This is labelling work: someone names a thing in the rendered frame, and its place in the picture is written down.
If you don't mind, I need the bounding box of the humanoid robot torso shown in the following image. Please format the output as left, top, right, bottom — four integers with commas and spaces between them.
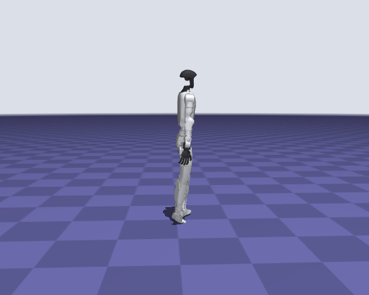
176, 90, 196, 147

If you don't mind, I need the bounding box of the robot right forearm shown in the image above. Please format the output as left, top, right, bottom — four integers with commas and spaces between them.
184, 118, 194, 148

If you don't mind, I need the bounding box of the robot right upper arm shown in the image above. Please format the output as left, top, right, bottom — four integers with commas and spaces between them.
184, 94, 195, 125

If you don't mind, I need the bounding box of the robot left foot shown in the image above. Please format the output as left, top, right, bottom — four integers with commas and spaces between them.
180, 208, 191, 217

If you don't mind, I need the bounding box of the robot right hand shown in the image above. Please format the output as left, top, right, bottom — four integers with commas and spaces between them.
179, 142, 192, 165

